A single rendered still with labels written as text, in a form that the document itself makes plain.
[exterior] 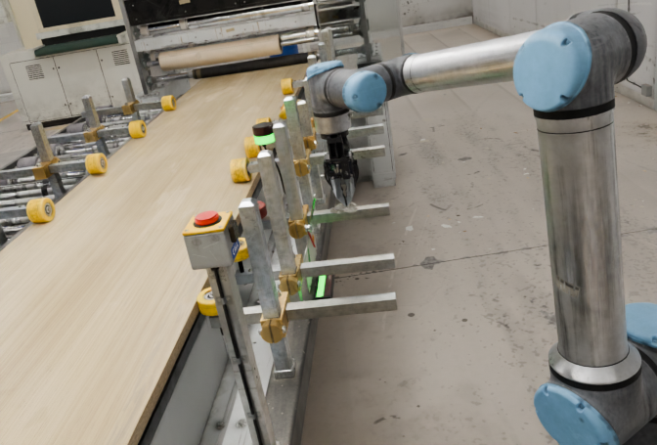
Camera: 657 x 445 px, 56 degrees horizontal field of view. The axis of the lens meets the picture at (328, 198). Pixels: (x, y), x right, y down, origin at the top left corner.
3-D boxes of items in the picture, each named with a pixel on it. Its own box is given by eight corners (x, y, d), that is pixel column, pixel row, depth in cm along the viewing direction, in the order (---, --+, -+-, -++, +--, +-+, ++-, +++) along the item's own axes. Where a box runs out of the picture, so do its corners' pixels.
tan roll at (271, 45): (362, 40, 400) (359, 21, 395) (362, 43, 389) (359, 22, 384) (152, 71, 417) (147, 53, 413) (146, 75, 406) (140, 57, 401)
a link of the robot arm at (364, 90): (393, 65, 137) (360, 61, 147) (351, 77, 132) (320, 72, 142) (398, 106, 141) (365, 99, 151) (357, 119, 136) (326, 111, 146)
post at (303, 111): (328, 218, 241) (306, 98, 223) (327, 221, 238) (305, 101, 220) (319, 219, 242) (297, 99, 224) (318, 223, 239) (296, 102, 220)
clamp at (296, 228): (311, 218, 195) (308, 203, 193) (306, 238, 182) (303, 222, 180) (293, 220, 195) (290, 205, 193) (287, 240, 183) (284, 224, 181)
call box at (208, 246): (241, 249, 107) (232, 209, 105) (234, 270, 101) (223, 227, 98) (203, 254, 108) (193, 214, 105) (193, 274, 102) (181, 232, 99)
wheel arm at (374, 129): (384, 131, 230) (382, 121, 229) (384, 133, 227) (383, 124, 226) (253, 148, 236) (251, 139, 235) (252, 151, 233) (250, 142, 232)
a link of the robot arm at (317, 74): (319, 68, 142) (296, 66, 149) (328, 120, 146) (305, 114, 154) (352, 59, 146) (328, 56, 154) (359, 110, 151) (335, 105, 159)
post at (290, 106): (319, 228, 216) (294, 94, 197) (318, 233, 212) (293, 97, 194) (309, 229, 216) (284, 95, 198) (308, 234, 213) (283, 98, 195)
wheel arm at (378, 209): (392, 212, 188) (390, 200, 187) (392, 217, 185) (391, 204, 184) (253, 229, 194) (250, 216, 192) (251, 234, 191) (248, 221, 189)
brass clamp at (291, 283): (307, 269, 173) (303, 252, 171) (301, 294, 161) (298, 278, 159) (285, 271, 174) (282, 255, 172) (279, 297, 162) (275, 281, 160)
